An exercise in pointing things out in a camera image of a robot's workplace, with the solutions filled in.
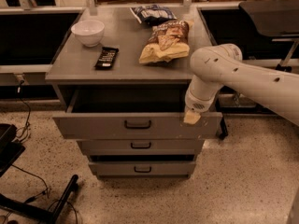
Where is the white ceramic bowl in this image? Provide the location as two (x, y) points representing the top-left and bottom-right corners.
(71, 20), (105, 47)

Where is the grey middle drawer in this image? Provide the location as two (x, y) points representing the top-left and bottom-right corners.
(78, 139), (204, 156)

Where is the grey top drawer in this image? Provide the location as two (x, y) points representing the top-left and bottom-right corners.
(54, 89), (222, 140)

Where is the yellow brown chip bag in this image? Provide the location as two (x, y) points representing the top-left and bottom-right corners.
(139, 20), (193, 64)

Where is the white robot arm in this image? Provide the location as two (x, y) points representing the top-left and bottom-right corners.
(187, 45), (299, 224)

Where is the grey bottom drawer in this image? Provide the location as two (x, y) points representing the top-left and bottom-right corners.
(89, 161), (195, 176)

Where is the black office chair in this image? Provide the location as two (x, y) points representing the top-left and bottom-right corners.
(218, 0), (299, 140)

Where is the black floor cable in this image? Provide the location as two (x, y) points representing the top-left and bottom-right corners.
(15, 79), (33, 142)

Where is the blue chip bag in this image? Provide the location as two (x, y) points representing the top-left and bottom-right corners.
(130, 5), (177, 26)

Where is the grey drawer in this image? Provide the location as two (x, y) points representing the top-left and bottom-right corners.
(54, 89), (222, 140)
(78, 139), (204, 156)
(89, 161), (195, 176)

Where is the black candy bar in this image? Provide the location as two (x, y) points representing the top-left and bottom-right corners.
(94, 47), (119, 70)

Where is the grey drawer cabinet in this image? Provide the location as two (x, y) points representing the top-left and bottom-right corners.
(45, 5), (227, 181)

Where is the black stand base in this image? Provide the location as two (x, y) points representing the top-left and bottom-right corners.
(0, 123), (80, 224)

